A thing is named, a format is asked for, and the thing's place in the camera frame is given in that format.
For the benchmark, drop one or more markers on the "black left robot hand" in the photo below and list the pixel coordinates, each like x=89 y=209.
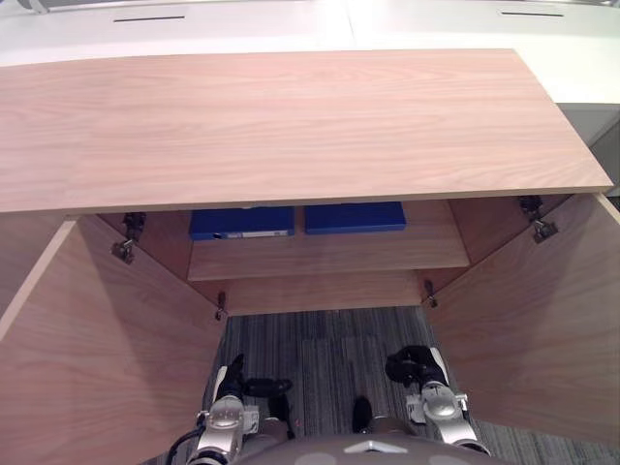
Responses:
x=233 y=375

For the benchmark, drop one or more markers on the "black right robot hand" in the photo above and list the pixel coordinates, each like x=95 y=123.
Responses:
x=412 y=365

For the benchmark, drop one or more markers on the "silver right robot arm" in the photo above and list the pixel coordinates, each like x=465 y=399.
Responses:
x=443 y=412

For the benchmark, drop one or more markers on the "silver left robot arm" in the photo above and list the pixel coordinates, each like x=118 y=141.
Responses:
x=220 y=426

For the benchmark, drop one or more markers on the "metal cabinet door hinge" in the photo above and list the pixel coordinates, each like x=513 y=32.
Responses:
x=429 y=293
x=540 y=223
x=221 y=305
x=127 y=242

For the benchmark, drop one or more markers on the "wooden cabinet door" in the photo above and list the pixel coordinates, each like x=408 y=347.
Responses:
x=528 y=329
x=97 y=349

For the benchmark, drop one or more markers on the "wooden cabinet shelf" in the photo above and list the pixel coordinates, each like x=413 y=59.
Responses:
x=329 y=257

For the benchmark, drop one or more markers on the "blue folder with white label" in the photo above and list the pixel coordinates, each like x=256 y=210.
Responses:
x=242 y=223

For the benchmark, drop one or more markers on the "plain blue folder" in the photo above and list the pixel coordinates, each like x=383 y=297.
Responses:
x=353 y=219

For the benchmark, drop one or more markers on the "light wooden office cabinet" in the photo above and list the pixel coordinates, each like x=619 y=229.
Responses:
x=300 y=126

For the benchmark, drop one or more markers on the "white office desk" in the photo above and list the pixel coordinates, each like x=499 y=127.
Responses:
x=508 y=48
x=194 y=29

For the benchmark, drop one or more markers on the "dark right robot foot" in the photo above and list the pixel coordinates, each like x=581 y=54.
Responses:
x=362 y=414

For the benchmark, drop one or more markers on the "grey robot torso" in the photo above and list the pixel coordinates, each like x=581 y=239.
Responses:
x=358 y=448

